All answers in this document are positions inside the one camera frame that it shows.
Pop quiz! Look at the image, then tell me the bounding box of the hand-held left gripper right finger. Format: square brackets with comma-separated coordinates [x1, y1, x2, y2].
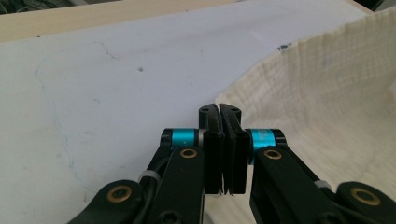
[219, 104, 252, 196]

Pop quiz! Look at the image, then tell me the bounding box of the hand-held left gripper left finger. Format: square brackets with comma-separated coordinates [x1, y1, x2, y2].
[198, 103, 226, 196]

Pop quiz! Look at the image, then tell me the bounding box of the cream cloth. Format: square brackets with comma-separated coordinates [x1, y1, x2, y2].
[205, 6, 396, 224]

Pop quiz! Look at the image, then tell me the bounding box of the white grid mat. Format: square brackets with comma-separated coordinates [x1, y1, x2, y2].
[0, 0, 375, 224]

